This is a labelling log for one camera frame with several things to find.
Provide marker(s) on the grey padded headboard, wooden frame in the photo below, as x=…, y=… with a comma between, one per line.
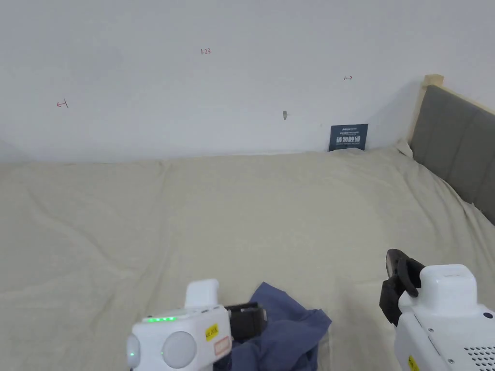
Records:
x=452, y=143

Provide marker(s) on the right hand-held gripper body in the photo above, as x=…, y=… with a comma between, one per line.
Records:
x=444, y=324

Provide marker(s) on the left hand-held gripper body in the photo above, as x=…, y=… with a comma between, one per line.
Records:
x=181, y=340

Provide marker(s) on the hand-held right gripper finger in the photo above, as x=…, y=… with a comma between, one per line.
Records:
x=406, y=270

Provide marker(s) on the dark blue wall sign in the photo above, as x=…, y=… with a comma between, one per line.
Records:
x=348, y=137

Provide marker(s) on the dark blue shirt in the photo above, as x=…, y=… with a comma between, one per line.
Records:
x=288, y=332

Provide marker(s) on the bed with beige sheet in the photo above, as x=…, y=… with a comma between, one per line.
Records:
x=216, y=216

